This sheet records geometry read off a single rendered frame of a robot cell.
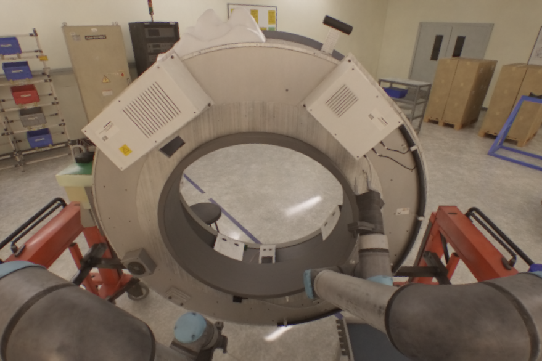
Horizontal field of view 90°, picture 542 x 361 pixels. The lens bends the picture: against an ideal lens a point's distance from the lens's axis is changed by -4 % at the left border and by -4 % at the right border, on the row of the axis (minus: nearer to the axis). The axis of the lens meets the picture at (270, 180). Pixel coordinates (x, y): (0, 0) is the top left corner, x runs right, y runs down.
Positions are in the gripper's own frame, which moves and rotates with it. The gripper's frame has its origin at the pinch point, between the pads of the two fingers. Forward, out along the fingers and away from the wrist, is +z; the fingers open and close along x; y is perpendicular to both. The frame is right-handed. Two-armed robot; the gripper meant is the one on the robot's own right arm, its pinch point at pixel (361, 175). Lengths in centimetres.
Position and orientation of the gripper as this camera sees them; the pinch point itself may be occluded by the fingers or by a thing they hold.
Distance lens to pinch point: 99.6
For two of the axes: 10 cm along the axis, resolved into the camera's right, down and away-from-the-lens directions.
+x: 5.8, -3.1, -7.5
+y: 8.1, 2.6, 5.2
